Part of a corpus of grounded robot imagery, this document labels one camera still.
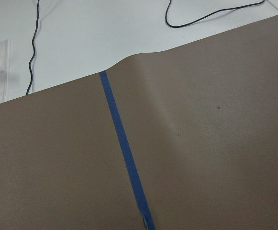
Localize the black table cable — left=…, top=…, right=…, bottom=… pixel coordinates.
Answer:
left=165, top=0, right=266, bottom=28
left=26, top=0, right=40, bottom=95

